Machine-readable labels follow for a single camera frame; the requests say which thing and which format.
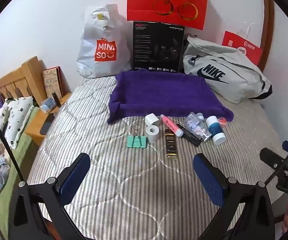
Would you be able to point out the white plastic shopping bag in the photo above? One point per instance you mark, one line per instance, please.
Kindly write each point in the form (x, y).
(103, 42)

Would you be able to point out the pink highlighter pen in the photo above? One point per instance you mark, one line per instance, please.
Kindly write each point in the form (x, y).
(171, 125)

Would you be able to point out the clear plastic blister pack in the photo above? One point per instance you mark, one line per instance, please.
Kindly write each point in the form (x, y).
(197, 127)

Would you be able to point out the flat black case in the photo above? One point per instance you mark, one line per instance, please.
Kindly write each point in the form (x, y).
(191, 136)

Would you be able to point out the black cardboard box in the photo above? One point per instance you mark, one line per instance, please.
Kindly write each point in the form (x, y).
(157, 46)

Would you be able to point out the wooden headboard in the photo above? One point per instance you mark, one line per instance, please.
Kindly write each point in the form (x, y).
(18, 80)

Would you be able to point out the small red paper bag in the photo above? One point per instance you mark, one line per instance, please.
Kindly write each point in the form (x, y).
(244, 48)

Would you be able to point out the patterned brown notebook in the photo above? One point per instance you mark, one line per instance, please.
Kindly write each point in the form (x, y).
(52, 82)

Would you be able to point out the blue tissue pack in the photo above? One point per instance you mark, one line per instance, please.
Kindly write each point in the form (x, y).
(48, 104)

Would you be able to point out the small black device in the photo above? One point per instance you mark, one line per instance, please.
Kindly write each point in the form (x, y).
(56, 100)

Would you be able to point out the blue white bottle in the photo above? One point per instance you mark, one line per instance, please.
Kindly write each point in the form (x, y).
(216, 130)

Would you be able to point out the white tape roll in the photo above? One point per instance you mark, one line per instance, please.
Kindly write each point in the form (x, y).
(152, 133)

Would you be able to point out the grey sports bag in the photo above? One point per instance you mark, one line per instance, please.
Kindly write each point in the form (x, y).
(224, 72)

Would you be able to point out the striped grey quilt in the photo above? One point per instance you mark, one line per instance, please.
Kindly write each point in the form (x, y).
(134, 192)

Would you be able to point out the green blanket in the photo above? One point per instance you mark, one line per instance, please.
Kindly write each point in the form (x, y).
(16, 170)

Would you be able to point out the white floral cloth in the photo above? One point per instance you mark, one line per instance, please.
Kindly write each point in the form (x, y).
(11, 120)

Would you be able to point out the white charger adapter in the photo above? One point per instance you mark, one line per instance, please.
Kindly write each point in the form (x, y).
(151, 119)

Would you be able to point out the black gold tube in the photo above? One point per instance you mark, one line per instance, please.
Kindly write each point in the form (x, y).
(171, 145)

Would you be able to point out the purple towel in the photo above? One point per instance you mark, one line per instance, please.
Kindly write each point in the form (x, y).
(164, 95)

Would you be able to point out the black phone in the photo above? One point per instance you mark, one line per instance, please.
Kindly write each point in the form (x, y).
(47, 124)

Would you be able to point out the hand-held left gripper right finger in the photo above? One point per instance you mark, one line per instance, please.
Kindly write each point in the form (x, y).
(207, 177)

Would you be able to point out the large red gift bag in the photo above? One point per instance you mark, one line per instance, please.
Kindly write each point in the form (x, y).
(166, 2)

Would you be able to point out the teal binder clip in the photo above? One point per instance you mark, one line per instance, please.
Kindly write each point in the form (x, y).
(137, 141)

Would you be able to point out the brown wooden door frame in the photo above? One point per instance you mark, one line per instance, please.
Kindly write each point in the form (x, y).
(269, 30)

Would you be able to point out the wooden nightstand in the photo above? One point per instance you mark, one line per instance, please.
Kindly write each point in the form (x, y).
(46, 120)

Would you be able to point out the small white jar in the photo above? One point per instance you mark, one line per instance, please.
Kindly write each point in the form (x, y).
(200, 116)

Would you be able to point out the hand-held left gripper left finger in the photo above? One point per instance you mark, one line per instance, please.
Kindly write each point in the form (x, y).
(75, 177)

